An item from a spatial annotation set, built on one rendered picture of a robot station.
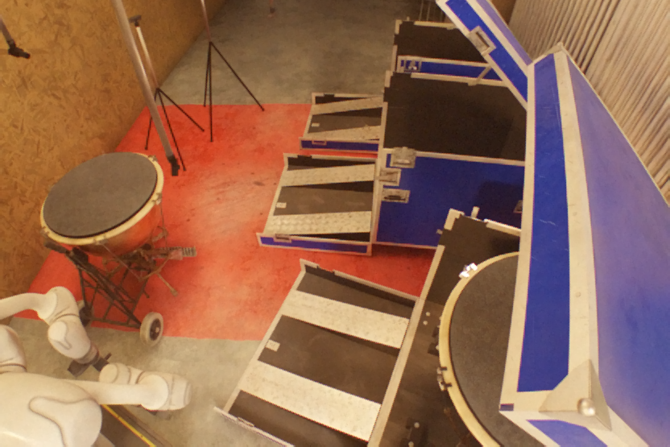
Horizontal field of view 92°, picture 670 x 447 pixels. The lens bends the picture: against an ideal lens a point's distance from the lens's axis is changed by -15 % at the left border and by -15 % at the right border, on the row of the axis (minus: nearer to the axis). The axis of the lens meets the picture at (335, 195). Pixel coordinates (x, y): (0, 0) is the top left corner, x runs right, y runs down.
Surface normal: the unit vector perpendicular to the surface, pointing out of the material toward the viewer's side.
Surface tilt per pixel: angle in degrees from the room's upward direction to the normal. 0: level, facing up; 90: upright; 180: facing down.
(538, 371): 52
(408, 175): 90
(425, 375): 0
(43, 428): 29
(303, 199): 2
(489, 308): 0
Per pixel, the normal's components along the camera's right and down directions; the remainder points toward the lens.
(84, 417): 0.99, -0.03
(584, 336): -0.73, -0.64
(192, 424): 0.00, -0.70
